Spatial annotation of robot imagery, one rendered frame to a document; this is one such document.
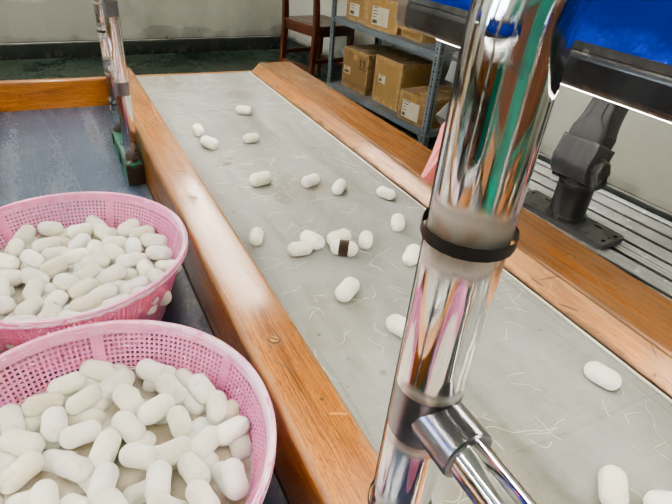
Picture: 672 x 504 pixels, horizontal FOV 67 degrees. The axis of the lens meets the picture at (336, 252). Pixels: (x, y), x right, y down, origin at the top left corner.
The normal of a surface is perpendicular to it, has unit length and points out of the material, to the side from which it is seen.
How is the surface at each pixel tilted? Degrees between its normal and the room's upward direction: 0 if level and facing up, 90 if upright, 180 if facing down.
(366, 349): 0
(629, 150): 90
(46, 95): 90
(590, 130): 69
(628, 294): 0
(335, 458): 0
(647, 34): 58
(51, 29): 87
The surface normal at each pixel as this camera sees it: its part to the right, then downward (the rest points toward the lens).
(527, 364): 0.08, -0.83
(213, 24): 0.52, 0.47
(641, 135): -0.85, 0.22
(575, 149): -0.74, -0.07
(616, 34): -0.71, -0.29
